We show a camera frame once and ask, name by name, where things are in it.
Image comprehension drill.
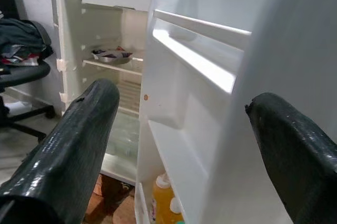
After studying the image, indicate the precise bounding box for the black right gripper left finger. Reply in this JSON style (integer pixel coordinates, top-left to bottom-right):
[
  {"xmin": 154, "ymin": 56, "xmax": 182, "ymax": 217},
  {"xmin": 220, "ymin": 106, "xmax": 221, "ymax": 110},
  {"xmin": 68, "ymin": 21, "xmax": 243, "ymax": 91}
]
[{"xmin": 0, "ymin": 78, "xmax": 121, "ymax": 224}]

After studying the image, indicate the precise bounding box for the dark clothes pile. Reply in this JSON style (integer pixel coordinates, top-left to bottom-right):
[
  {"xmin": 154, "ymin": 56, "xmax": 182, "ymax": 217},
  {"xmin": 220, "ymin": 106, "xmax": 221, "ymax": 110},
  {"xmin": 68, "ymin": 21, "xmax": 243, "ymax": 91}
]
[{"xmin": 0, "ymin": 11, "xmax": 53, "ymax": 67}]

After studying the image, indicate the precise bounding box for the black office chair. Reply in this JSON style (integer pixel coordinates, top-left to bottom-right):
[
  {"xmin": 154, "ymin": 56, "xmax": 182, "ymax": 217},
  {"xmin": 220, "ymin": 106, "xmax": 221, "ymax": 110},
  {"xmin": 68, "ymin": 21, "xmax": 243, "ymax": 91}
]
[{"xmin": 0, "ymin": 0, "xmax": 56, "ymax": 145}]

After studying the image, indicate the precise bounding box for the clear crisper drawer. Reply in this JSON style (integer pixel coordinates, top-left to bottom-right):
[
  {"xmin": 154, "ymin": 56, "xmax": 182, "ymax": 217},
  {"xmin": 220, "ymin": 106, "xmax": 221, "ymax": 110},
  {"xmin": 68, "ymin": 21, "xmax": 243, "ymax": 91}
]
[{"xmin": 105, "ymin": 107, "xmax": 141, "ymax": 163}]

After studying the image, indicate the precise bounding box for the glass fridge shelf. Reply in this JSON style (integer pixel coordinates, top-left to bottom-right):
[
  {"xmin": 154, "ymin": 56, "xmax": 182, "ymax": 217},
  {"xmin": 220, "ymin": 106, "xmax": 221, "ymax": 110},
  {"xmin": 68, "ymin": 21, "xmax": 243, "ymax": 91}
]
[{"xmin": 83, "ymin": 57, "xmax": 145, "ymax": 77}]

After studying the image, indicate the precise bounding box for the steel bowl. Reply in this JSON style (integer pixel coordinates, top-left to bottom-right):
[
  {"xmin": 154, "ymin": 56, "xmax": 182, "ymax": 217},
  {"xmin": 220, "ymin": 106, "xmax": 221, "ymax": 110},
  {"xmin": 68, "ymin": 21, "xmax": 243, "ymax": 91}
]
[{"xmin": 97, "ymin": 53, "xmax": 133, "ymax": 65}]

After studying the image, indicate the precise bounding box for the small fridge door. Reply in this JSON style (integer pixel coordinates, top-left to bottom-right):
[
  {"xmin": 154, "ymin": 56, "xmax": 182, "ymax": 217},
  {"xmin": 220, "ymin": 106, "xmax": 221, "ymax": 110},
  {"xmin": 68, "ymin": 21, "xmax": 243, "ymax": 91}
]
[{"xmin": 133, "ymin": 0, "xmax": 337, "ymax": 224}]

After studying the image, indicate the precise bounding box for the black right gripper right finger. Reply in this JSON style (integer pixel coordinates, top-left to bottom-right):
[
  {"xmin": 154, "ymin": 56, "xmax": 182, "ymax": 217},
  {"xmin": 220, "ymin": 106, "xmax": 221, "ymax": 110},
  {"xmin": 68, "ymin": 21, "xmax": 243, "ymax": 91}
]
[{"xmin": 244, "ymin": 92, "xmax": 337, "ymax": 224}]

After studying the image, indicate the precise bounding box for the orange juice bottle white cap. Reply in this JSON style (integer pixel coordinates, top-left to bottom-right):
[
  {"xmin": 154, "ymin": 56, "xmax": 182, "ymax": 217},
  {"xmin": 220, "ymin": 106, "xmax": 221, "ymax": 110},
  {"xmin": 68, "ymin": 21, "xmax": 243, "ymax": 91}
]
[{"xmin": 169, "ymin": 196, "xmax": 185, "ymax": 224}]

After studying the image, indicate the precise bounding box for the orange liquid plastic bottle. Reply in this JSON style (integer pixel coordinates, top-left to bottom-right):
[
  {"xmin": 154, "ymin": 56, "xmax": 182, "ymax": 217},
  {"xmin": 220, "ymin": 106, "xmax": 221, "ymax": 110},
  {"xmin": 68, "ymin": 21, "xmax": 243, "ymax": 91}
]
[{"xmin": 152, "ymin": 172, "xmax": 176, "ymax": 224}]

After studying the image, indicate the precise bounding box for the small fridge cabinet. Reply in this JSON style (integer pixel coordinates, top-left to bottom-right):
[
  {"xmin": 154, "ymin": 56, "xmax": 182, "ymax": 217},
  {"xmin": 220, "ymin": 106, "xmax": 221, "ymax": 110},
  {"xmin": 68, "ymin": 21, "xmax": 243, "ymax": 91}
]
[{"xmin": 48, "ymin": 0, "xmax": 162, "ymax": 186}]

